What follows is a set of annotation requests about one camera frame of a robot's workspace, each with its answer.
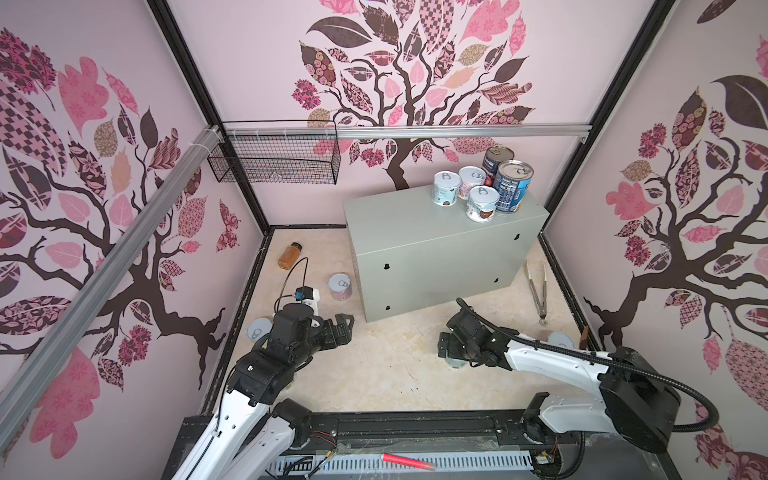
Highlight teal can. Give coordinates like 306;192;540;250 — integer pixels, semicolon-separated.
466;186;499;223
445;358;469;369
432;171;462;207

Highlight pink can white lid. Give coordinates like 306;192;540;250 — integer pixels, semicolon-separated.
458;166;487;201

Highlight blue label tall can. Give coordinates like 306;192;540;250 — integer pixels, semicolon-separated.
492;160;534;213

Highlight la sicilia tomato can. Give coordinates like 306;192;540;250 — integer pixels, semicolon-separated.
482;145;515;186

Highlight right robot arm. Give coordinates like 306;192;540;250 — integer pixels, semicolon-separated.
437;304;720;453

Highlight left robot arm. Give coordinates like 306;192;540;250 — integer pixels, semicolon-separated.
173;303;355;479

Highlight pink can near cabinet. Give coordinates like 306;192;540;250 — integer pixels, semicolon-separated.
328;272;352;301

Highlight yellow label can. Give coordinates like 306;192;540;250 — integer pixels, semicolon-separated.
246;317;273;343

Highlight orange spice jar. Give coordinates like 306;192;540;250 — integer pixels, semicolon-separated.
278;242;303;271

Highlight metal kitchen tongs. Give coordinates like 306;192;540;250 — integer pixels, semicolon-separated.
524;261;548;326

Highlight orange label can right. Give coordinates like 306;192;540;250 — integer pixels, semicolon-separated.
547;332;575;349

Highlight grey metal cabinet box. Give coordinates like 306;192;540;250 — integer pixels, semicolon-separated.
343;186;549;322

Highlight pink marker pen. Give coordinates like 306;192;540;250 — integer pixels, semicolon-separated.
381;454;436;471

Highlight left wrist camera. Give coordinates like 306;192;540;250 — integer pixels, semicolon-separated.
294;286;320;316

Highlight black mounting rail base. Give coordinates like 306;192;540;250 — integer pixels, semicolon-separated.
161;407;682;480

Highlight wooden handled knife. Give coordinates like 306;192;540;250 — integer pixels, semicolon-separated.
579;327;589;350

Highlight white slotted cable duct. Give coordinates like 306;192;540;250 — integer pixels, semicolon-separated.
267;451;533;479

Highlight black wire basket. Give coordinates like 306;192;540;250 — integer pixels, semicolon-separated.
208;120;341;185

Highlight aluminium rail back wall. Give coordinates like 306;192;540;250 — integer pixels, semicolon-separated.
225;122;592;140

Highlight aluminium rail wall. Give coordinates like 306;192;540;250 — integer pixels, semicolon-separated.
1;125;222;448
225;122;592;140

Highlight aluminium rail left wall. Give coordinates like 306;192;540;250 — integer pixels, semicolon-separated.
1;125;222;448

